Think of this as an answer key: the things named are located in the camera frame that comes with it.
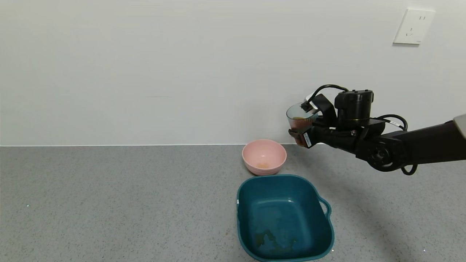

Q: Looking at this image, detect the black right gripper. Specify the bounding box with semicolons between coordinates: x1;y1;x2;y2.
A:
288;116;353;148

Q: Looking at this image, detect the orange red liquid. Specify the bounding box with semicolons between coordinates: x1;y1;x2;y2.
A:
290;116;311;146

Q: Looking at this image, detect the ribbed clear blue cup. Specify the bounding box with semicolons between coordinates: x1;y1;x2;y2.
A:
286;102;319;147

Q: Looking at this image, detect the pink ribbed bowl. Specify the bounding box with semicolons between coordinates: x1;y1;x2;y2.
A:
242;139;287;176

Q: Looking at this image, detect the teal square plastic basin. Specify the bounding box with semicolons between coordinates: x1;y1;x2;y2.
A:
237;175;335;262

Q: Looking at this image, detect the black camera cable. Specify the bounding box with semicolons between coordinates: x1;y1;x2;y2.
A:
308;84;350;106

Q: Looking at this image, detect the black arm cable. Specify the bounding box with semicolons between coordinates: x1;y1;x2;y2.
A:
371;114;418;176

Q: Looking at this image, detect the white wall socket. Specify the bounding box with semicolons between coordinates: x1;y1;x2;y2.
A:
393;8;436;45

